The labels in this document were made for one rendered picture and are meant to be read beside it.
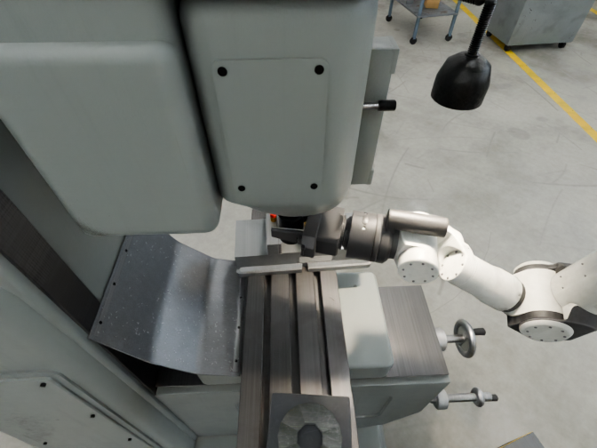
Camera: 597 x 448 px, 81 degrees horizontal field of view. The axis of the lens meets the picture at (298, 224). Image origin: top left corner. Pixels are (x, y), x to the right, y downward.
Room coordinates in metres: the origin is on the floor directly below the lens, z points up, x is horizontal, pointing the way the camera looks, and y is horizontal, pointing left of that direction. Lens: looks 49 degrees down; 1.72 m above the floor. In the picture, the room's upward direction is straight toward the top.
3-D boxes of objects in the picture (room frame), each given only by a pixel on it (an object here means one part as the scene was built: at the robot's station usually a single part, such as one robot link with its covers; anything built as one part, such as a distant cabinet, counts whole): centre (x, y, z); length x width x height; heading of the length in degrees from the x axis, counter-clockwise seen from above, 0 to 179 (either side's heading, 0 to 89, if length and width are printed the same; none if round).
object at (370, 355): (0.43, 0.01, 0.82); 0.50 x 0.35 x 0.12; 92
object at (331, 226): (0.41, -0.07, 1.23); 0.13 x 0.12 x 0.10; 167
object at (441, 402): (0.31, -0.52, 0.54); 0.22 x 0.06 x 0.06; 92
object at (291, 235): (0.40, 0.02, 1.23); 0.06 x 0.02 x 0.03; 78
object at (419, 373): (0.43, -0.01, 0.46); 0.80 x 0.30 x 0.60; 92
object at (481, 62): (0.47, -0.23, 1.49); 0.07 x 0.07 x 0.06
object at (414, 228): (0.38, -0.19, 1.24); 0.11 x 0.11 x 0.11; 77
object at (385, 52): (0.43, -0.10, 1.44); 0.04 x 0.04 x 0.21; 2
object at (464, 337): (0.45, -0.49, 0.66); 0.16 x 0.12 x 0.12; 92
